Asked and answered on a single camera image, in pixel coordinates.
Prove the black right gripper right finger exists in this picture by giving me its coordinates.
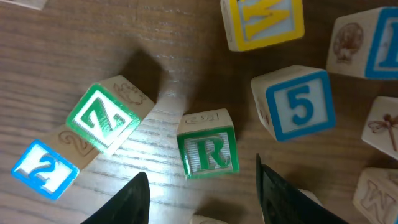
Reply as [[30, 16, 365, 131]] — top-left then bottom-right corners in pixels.
[[256, 154, 348, 224]]

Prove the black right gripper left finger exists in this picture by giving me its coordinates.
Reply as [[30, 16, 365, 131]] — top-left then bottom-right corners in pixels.
[[81, 172, 150, 224]]

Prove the green R block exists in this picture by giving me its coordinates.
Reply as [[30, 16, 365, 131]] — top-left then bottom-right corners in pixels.
[[177, 108, 239, 179]]

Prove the blue 2 block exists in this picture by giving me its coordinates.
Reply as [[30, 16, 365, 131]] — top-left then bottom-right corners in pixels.
[[10, 124, 102, 202]]

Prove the yellow W block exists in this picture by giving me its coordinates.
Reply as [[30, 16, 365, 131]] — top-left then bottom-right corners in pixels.
[[353, 167, 397, 224]]

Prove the green Z block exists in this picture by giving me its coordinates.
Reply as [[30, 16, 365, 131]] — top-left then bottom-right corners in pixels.
[[66, 75, 155, 155]]

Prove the blue 5 block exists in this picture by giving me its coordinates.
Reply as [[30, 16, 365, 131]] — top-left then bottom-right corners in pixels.
[[251, 65, 336, 142]]

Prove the green L block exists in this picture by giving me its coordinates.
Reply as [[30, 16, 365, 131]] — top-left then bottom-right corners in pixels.
[[361, 96, 397, 159]]

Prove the blue D block upper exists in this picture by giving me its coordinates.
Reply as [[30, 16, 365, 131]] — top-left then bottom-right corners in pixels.
[[326, 7, 397, 80]]

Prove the yellow block upper right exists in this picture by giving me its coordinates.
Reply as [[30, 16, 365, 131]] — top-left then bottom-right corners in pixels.
[[220, 0, 305, 52]]

